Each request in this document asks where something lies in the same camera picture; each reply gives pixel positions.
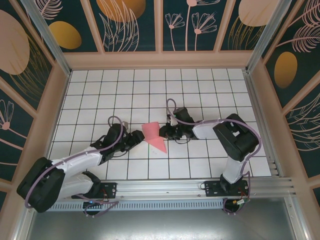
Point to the aluminium side rail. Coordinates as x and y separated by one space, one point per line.
263 125

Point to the aluminium corner post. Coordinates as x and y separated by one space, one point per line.
268 37
48 37

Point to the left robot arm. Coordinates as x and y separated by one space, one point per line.
75 162

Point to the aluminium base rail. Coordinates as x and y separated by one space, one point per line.
162 187

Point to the aluminium frame leg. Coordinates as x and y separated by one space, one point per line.
23 227
296 220

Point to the grey sheet metal panel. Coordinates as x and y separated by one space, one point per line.
162 225

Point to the small controller circuit board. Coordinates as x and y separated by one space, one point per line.
240 201
93 203

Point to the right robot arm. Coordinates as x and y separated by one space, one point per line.
235 140

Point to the pink paper sheet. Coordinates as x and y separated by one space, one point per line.
152 131

